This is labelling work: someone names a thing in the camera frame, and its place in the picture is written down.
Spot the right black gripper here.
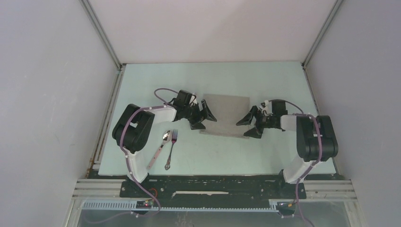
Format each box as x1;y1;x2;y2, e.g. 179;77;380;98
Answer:
237;105;276;139

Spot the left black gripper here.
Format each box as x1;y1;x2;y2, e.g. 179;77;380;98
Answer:
183;99;216;130

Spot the grey cloth napkin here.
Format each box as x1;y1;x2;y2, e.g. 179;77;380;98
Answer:
200;94;250;139

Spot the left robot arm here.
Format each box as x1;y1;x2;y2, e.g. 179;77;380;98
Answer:
112;90;217;197

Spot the iridescent fork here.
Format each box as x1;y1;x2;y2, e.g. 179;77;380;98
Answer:
165;129;178;170

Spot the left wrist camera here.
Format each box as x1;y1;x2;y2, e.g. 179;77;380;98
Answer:
189;93;197;106

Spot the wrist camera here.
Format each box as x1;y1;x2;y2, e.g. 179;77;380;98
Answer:
259;100;270;113
189;93;197;106

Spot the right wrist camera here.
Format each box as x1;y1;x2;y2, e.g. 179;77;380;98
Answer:
259;100;270;113

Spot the silver spoon pink handle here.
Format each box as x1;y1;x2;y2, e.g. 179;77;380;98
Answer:
147;130;173;170

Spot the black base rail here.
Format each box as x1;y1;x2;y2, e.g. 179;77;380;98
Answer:
120;175;306;208

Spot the white cable duct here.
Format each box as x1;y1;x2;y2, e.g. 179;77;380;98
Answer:
81;200;295;212

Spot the right aluminium frame post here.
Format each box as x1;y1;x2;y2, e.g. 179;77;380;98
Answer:
302;0;345;69

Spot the aluminium frame post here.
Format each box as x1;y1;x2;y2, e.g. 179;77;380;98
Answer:
302;0;345;69
79;0;122;70

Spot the left aluminium frame post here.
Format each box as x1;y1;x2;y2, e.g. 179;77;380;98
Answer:
79;0;122;70

